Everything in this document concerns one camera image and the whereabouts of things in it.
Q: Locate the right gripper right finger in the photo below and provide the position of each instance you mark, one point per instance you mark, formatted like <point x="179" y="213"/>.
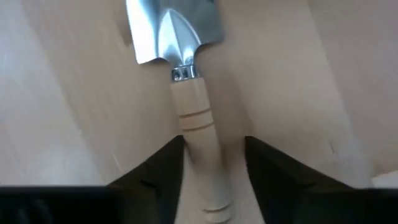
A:
<point x="273" y="183"/>

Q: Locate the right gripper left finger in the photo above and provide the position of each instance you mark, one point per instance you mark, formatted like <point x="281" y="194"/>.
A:
<point x="155" y="183"/>

